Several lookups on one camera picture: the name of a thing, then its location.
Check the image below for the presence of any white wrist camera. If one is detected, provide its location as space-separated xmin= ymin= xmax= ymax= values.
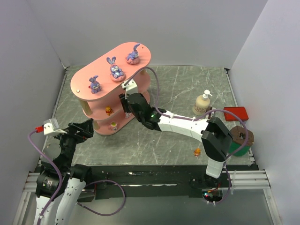
xmin=35 ymin=118 xmax=67 ymax=136
xmin=121 ymin=79 xmax=138 ymax=99

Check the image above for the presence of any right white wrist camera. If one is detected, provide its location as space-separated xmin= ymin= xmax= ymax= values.
xmin=121 ymin=79 xmax=138 ymax=99

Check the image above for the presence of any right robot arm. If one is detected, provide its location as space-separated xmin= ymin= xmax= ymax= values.
xmin=119 ymin=93 xmax=233 ymax=179

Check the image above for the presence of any small purple bunny toy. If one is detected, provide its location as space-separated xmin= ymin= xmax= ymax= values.
xmin=89 ymin=75 xmax=102 ymax=94

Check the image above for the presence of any red rectangular box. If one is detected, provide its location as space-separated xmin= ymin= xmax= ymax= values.
xmin=224 ymin=106 xmax=249 ymax=121

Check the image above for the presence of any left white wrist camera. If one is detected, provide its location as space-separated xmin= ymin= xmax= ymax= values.
xmin=35 ymin=118 xmax=67 ymax=136

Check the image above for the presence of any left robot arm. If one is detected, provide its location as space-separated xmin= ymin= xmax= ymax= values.
xmin=31 ymin=118 xmax=94 ymax=225

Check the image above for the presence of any cream pump lotion bottle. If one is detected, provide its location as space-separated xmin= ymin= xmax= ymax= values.
xmin=192 ymin=90 xmax=212 ymax=116

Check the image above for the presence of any brown and green roll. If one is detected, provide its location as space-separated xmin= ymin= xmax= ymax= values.
xmin=228 ymin=126 xmax=254 ymax=157

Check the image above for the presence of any orange bear toy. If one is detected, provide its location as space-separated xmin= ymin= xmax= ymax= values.
xmin=194 ymin=148 xmax=201 ymax=157
xmin=105 ymin=106 xmax=113 ymax=116

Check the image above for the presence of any pink blue patterned egg toy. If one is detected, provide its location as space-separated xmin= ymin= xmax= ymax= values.
xmin=125 ymin=112 xmax=131 ymax=118

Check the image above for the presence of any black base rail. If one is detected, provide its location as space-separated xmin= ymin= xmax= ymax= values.
xmin=35 ymin=165 xmax=258 ymax=200

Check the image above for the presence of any pink toy with yellow top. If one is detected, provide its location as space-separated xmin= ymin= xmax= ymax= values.
xmin=108 ymin=121 xmax=118 ymax=131

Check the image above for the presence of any electronics board with leds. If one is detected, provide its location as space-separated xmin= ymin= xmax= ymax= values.
xmin=202 ymin=190 xmax=223 ymax=204

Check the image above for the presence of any pink three-tier shelf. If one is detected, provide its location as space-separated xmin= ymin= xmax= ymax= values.
xmin=70 ymin=42 xmax=151 ymax=135

